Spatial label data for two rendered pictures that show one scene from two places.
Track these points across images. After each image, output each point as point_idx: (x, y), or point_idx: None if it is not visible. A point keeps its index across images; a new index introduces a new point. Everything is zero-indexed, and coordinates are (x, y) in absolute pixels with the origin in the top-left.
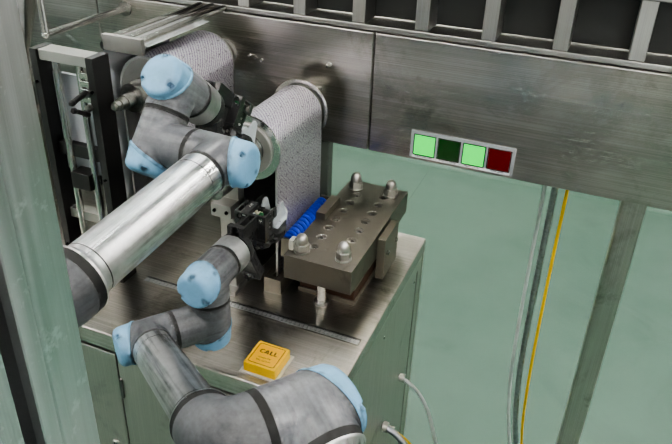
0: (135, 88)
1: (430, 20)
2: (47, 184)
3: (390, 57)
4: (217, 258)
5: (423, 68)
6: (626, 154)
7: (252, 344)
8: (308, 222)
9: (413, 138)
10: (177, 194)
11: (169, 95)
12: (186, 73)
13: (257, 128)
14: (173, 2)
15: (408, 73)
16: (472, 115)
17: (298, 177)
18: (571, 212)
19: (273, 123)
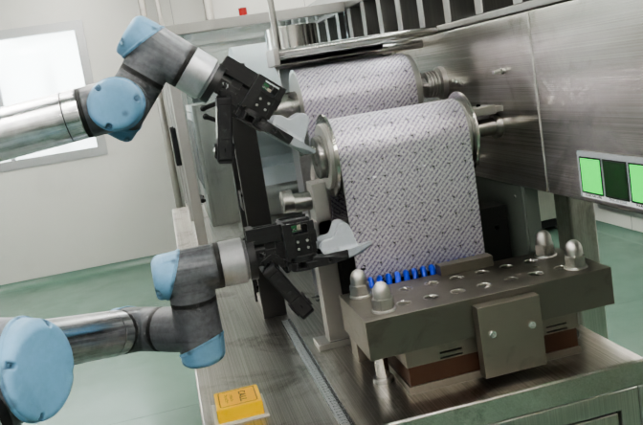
0: None
1: None
2: None
3: (543, 41)
4: (193, 250)
5: (573, 47)
6: None
7: (260, 391)
8: (415, 274)
9: (579, 165)
10: (11, 112)
11: (123, 51)
12: (142, 30)
13: (322, 127)
14: (414, 37)
15: (562, 59)
16: (632, 110)
17: (409, 209)
18: None
19: (349, 125)
